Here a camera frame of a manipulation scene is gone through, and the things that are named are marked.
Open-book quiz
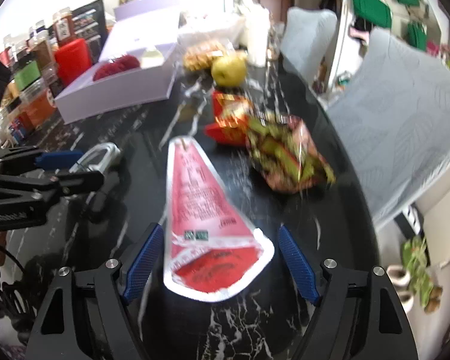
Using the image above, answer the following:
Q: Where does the green label black lid jar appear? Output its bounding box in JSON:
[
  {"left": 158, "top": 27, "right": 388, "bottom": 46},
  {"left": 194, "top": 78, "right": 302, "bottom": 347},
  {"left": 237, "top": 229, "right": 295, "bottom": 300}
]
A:
[{"left": 12, "top": 57, "right": 41, "bottom": 92}]

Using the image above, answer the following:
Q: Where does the far grey chair cover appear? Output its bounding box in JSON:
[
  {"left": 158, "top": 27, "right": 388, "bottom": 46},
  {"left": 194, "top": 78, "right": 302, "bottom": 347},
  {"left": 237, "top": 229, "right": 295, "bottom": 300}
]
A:
[{"left": 280, "top": 7, "right": 337, "bottom": 86}]

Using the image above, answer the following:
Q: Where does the red gold snack packet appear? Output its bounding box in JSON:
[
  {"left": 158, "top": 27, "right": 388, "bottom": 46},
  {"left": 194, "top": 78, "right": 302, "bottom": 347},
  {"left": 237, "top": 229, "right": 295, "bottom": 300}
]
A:
[{"left": 205, "top": 90, "right": 253, "bottom": 147}]

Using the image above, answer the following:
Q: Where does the black printed box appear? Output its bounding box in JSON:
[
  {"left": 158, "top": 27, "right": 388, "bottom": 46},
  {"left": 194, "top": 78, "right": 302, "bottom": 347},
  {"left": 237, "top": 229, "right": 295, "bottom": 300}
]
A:
[{"left": 72, "top": 0, "right": 108, "bottom": 64}]

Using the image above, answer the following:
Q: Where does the jar with chinese label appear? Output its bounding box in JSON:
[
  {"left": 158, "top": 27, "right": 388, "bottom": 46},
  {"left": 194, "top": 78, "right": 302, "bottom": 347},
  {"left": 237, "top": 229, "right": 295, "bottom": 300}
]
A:
[{"left": 53, "top": 7, "right": 77, "bottom": 47}]

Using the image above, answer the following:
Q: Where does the bag of yellow waffles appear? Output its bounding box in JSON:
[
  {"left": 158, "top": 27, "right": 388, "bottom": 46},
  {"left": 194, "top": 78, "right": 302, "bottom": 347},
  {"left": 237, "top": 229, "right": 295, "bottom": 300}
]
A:
[{"left": 183, "top": 41, "right": 227, "bottom": 72}]

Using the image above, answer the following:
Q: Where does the green tote bag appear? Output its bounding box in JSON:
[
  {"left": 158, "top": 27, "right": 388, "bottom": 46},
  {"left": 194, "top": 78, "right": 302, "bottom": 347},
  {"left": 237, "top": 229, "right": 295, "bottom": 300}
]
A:
[{"left": 352, "top": 0, "right": 392, "bottom": 29}]

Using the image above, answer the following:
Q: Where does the white cylindrical bottle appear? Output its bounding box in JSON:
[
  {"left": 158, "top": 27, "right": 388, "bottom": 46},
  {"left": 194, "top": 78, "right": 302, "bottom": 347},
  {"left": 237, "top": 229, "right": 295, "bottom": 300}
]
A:
[{"left": 246, "top": 5, "right": 270, "bottom": 68}]

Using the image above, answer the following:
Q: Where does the brown spice jar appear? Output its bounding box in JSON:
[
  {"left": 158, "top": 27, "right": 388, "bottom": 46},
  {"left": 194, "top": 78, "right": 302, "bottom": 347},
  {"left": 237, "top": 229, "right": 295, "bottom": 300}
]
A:
[{"left": 31, "top": 39, "right": 56, "bottom": 71}]

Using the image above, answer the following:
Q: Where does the green pink snack packet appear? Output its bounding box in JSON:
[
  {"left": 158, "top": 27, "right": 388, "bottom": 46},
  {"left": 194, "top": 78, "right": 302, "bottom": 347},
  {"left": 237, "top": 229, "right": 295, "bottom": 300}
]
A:
[{"left": 246, "top": 115, "right": 336, "bottom": 194}]

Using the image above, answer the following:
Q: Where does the yellow lemon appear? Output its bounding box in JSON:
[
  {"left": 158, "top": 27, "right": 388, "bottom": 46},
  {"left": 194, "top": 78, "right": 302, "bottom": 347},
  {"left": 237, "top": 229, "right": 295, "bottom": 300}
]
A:
[{"left": 211, "top": 53, "right": 247, "bottom": 88}]

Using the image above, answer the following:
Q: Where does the orange label clear jar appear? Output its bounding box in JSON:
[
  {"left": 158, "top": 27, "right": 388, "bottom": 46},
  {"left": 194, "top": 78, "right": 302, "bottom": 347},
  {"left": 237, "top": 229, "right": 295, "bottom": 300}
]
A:
[{"left": 20, "top": 78, "right": 57, "bottom": 128}]

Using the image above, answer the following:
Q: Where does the grey chair cover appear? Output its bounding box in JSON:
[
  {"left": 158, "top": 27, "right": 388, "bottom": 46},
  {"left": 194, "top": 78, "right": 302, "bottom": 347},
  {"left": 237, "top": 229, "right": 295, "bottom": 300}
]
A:
[
  {"left": 280, "top": 7, "right": 337, "bottom": 86},
  {"left": 327, "top": 28, "right": 450, "bottom": 228}
]

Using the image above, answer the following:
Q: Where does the near grey chair cover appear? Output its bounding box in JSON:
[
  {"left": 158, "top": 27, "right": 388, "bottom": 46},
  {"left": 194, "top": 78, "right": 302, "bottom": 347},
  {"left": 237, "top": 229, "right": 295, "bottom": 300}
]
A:
[{"left": 327, "top": 28, "right": 450, "bottom": 228}]

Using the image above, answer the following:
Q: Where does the pink red cream tube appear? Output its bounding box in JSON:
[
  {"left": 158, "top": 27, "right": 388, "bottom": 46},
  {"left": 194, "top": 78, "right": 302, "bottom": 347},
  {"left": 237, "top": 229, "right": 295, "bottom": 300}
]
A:
[{"left": 163, "top": 136, "right": 275, "bottom": 303}]

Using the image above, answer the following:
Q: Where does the white goat milk hand cream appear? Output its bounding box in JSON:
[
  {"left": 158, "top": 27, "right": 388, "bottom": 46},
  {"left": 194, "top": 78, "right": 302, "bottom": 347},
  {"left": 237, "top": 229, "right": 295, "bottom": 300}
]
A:
[{"left": 140, "top": 46, "right": 166, "bottom": 69}]

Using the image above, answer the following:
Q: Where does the dark red fluffy scrunchie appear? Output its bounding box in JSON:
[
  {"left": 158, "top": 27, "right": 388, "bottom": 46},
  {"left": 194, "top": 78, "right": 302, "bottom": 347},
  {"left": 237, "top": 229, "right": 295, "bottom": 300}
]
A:
[{"left": 92, "top": 55, "right": 140, "bottom": 81}]

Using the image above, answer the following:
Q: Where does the lavender gift box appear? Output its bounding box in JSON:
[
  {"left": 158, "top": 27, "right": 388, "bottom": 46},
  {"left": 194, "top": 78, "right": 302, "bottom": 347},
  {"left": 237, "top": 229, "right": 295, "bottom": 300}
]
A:
[{"left": 56, "top": 0, "right": 179, "bottom": 124}]

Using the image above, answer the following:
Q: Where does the white cable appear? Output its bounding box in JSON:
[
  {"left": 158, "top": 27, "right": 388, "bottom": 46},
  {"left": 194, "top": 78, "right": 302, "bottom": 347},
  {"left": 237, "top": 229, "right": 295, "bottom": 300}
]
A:
[{"left": 69, "top": 141, "right": 122, "bottom": 175}]

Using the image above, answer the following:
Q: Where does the red canister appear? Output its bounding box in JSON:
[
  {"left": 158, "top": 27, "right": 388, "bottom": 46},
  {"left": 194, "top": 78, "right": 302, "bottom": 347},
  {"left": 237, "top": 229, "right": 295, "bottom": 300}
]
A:
[{"left": 54, "top": 38, "right": 92, "bottom": 86}]

